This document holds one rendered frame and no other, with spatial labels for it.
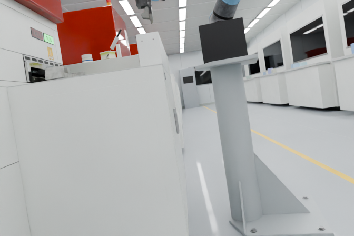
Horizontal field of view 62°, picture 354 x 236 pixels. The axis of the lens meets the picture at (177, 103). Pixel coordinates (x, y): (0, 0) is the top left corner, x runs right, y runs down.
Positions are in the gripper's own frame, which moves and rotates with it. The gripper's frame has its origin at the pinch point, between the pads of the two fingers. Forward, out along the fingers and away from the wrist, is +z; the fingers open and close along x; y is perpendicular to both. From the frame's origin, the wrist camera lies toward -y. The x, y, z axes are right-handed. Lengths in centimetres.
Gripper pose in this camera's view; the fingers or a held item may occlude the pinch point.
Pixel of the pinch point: (152, 21)
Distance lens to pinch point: 166.9
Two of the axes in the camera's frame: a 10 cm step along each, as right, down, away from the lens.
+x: -0.1, 0.3, -10.0
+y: -9.9, 1.5, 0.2
